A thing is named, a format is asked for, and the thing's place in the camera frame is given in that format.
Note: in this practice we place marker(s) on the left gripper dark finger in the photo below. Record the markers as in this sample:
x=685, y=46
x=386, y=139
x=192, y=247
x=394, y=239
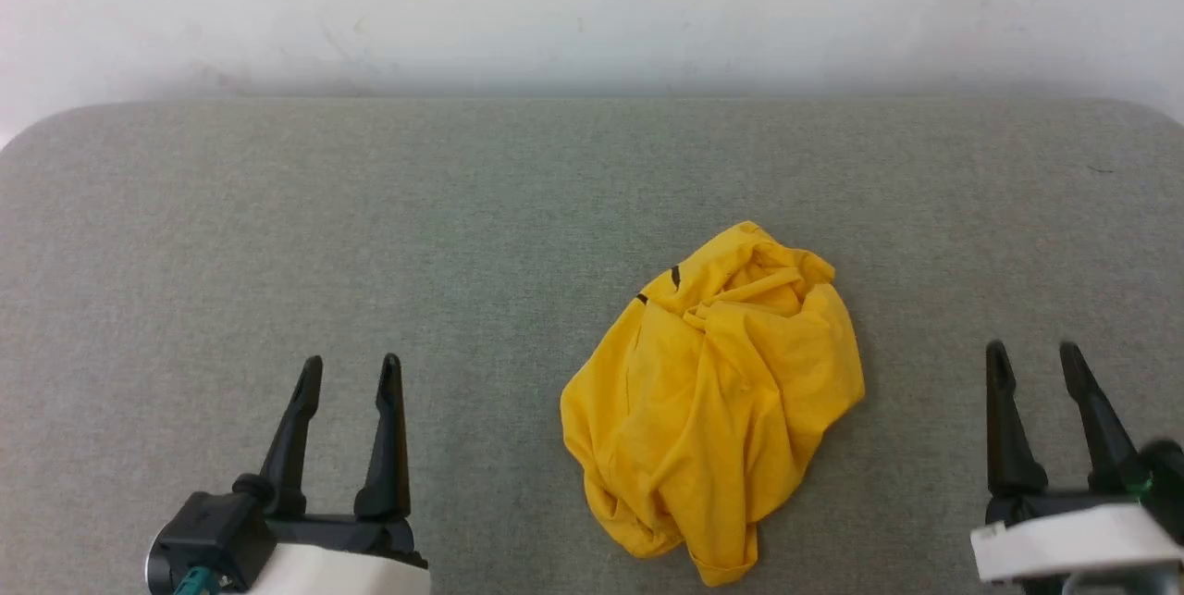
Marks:
x=294, y=433
x=388, y=447

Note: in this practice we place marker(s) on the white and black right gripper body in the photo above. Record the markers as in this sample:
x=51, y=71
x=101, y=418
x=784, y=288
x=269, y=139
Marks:
x=1064, y=544

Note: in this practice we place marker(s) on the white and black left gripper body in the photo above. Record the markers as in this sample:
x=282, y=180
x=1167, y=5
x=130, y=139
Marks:
x=342, y=572

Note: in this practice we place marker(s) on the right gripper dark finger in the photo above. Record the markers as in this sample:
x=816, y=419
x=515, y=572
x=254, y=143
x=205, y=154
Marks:
x=1010, y=447
x=1105, y=438

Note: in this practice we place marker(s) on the yellow garment with white patches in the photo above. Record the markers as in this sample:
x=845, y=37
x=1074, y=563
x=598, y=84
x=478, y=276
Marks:
x=703, y=410

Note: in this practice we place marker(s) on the grey fabric sofa cushion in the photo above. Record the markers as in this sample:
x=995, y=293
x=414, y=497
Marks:
x=370, y=234

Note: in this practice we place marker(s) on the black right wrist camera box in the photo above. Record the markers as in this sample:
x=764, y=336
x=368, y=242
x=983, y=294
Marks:
x=1167, y=479

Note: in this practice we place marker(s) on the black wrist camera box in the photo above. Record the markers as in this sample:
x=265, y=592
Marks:
x=1167, y=479
x=213, y=530

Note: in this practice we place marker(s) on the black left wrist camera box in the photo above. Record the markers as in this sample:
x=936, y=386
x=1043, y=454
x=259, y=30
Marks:
x=213, y=530

